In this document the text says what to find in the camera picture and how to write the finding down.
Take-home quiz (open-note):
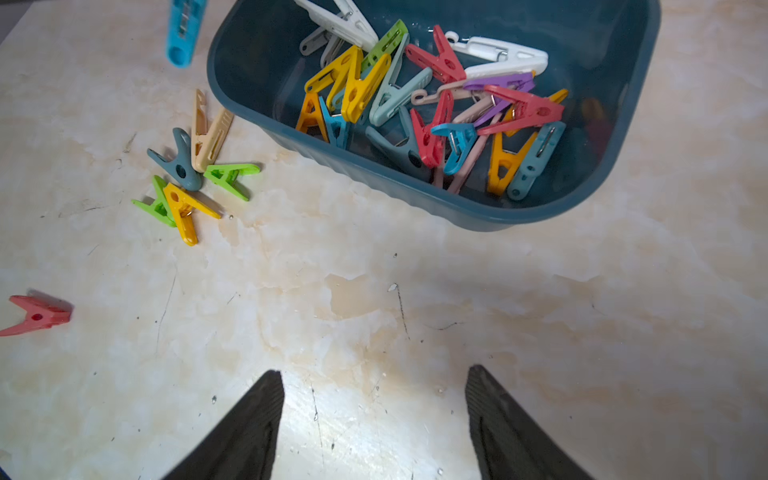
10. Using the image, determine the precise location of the purple clothespin pile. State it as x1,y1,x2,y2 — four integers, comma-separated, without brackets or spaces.
461,71,536,128

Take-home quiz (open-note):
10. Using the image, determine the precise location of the light blue clothespin front left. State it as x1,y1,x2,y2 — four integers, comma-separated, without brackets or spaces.
319,96,351,150

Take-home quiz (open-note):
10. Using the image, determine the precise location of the grey clothespin pile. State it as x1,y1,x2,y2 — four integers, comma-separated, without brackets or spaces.
299,27,345,68

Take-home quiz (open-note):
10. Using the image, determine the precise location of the teal clothespin beside box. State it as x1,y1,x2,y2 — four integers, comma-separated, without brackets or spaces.
507,121,566,201

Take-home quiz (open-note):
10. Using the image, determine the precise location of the beige clothespin left pile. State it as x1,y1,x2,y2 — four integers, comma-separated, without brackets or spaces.
191,89,235,173

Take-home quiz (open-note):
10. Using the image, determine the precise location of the red clothespin right pile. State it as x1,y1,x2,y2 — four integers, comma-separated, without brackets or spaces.
410,90,454,168

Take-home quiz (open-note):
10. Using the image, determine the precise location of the teal plastic storage box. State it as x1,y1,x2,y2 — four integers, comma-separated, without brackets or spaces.
207,1,661,231

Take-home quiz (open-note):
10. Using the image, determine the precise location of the pink clothespin pile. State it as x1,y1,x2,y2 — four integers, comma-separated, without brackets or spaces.
446,113,499,196

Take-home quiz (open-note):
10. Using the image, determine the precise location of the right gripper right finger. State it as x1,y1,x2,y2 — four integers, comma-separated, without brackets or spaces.
465,365,591,479

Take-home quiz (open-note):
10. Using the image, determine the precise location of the green clothespin pile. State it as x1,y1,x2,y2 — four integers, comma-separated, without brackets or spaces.
203,164,261,202
131,175,176,228
361,19,408,78

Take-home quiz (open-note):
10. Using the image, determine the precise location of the orange clothespin front left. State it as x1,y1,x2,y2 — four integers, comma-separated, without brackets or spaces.
295,92,329,143

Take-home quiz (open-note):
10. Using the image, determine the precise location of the mint clothespin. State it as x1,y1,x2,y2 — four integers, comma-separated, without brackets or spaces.
369,33,433,127

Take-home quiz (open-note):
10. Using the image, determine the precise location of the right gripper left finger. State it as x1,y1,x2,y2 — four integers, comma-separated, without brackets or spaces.
165,370,285,480

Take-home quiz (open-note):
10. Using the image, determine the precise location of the slate blue clothespin left pile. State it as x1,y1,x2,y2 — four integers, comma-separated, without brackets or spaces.
147,127,203,192

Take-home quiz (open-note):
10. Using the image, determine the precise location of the teal clothespin right pile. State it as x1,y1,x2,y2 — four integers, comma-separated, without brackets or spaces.
431,123,478,176

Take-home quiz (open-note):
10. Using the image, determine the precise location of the white clothespin left pile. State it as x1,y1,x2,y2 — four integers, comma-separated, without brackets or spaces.
294,0,379,52

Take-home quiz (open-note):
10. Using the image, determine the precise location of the yellow clothespin pile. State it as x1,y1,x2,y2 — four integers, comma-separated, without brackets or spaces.
163,183,222,246
304,46,392,123

